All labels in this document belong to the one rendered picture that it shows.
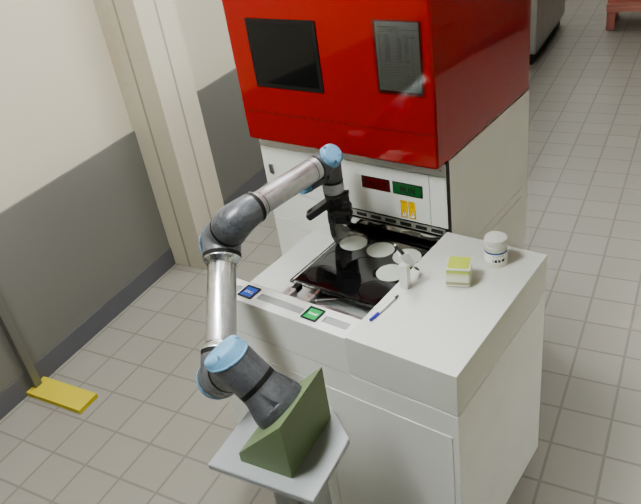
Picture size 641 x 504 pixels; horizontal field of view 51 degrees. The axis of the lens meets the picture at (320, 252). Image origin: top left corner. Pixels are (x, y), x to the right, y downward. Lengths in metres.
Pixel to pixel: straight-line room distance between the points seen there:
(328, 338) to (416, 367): 0.29
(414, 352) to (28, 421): 2.23
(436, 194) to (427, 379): 0.72
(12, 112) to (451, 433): 2.45
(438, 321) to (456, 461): 0.40
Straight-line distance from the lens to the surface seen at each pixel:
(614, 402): 3.15
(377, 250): 2.41
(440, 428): 1.97
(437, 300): 2.04
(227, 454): 1.91
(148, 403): 3.40
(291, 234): 2.84
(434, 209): 2.34
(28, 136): 3.53
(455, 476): 2.09
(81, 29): 3.76
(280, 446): 1.73
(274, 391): 1.75
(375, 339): 1.92
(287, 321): 2.07
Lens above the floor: 2.20
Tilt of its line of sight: 32 degrees down
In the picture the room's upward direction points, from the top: 9 degrees counter-clockwise
